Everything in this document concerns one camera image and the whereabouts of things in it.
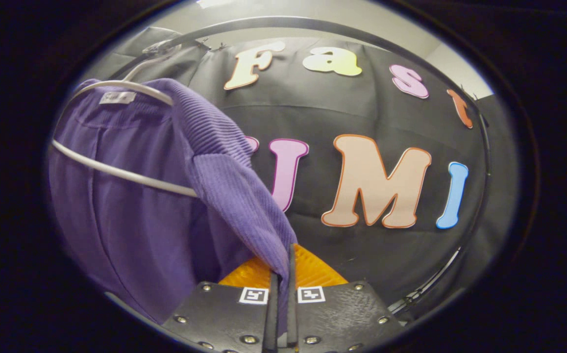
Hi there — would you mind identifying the black backdrop cloth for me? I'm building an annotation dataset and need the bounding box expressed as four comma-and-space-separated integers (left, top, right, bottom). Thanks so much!
85, 25, 519, 319

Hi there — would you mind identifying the white clothes hanger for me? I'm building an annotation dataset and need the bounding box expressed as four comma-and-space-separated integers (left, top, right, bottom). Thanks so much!
50, 39, 199, 198

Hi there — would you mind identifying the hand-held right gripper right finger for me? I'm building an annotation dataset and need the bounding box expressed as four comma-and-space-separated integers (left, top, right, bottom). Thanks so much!
288, 244, 406, 353

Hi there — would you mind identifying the purple corduroy shirt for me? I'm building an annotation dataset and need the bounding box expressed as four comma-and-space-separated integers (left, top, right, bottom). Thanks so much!
48, 77, 298, 339

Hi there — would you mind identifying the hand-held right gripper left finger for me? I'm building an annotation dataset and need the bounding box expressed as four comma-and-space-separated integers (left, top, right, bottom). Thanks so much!
161, 255, 279, 353

